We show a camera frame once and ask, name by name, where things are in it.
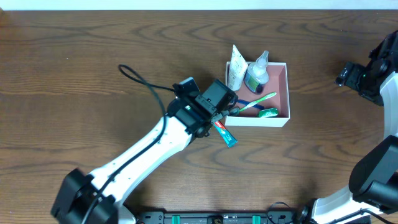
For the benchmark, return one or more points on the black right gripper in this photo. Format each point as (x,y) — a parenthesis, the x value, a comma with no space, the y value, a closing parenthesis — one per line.
(347,76)

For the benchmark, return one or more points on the white box pink interior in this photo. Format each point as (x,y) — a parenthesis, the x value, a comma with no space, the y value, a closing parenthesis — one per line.
(277,83)

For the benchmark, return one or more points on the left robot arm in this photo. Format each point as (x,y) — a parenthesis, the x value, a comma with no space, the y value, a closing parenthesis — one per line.
(98,197)

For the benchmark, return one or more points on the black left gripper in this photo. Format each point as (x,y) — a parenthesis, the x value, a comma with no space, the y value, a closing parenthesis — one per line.
(219,116)

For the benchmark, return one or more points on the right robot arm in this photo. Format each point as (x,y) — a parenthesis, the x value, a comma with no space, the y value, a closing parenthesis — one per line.
(372,188)

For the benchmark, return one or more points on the white lotion tube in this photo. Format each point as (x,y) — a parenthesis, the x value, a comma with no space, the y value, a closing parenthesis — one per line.
(237,70)

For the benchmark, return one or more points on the green white soap box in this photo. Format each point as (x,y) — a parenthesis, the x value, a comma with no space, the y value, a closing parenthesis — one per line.
(268,113)

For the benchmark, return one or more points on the teal Colgate toothpaste tube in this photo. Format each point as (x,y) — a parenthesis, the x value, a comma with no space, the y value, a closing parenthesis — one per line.
(228,138)

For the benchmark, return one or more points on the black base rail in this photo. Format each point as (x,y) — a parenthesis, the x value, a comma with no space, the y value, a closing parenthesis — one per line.
(273,216)

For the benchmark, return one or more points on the green white toothbrush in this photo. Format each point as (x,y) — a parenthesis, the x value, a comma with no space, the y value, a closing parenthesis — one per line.
(251,104)

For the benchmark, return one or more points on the clear pump soap bottle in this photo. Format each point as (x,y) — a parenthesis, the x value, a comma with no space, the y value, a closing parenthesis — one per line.
(256,74)

